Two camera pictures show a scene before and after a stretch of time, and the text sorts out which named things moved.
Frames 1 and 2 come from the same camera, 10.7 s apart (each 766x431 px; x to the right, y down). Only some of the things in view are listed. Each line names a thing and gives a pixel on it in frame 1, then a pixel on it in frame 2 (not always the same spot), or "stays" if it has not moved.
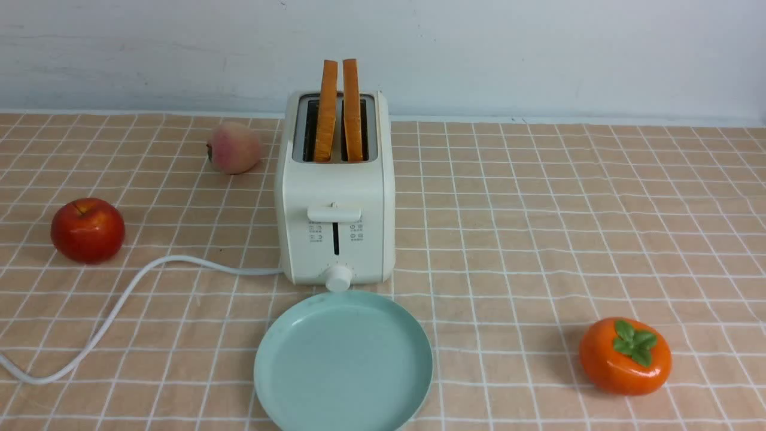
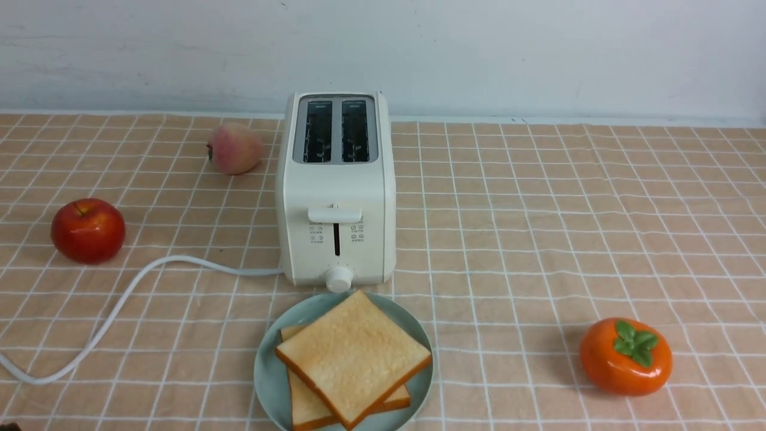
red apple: x=88 y=230 stays
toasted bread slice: x=352 y=111 → x=352 y=355
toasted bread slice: x=327 y=117 → x=288 y=333
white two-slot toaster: x=335 y=185 stays
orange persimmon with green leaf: x=625 y=356 stays
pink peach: x=234 y=148 stays
